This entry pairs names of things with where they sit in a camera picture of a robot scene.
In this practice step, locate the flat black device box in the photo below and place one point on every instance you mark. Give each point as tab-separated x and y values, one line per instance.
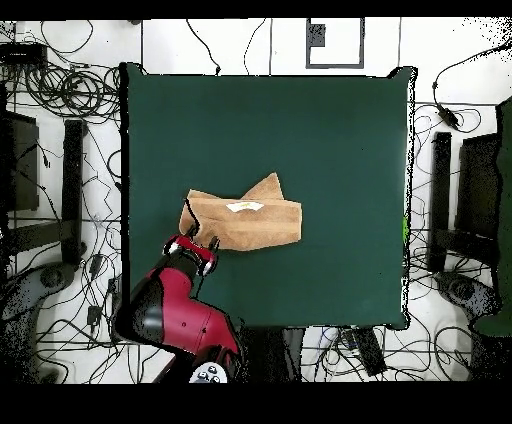
22	54

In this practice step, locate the small black plug adapter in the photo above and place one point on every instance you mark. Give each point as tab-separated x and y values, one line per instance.
94	314

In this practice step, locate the grey rectangular floor frame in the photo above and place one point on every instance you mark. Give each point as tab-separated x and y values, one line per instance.
335	65

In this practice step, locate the tan terry towel white label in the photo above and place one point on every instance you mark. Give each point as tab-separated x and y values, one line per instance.
256	228

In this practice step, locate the black power adapter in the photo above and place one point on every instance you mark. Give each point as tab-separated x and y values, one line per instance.
448	116

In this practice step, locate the black power strip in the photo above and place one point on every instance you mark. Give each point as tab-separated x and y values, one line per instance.
115	286

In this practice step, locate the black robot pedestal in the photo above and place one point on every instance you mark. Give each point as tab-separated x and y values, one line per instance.
272	356

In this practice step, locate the black rectangular floor box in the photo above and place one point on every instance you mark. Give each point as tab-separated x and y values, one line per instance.
370	352

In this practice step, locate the dark green table cloth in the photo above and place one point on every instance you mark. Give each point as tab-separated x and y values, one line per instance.
320	140

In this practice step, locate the dark grey square plate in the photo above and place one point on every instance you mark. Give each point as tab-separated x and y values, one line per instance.
316	36

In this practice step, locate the black office chair base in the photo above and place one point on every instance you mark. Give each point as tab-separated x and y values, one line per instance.
52	276
464	288

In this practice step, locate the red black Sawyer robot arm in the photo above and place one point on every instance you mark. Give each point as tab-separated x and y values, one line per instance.
188	320

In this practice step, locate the black stand leg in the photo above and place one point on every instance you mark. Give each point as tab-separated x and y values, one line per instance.
442	180
72	180

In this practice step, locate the bright green tag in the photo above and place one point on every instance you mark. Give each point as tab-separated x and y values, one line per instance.
404	230

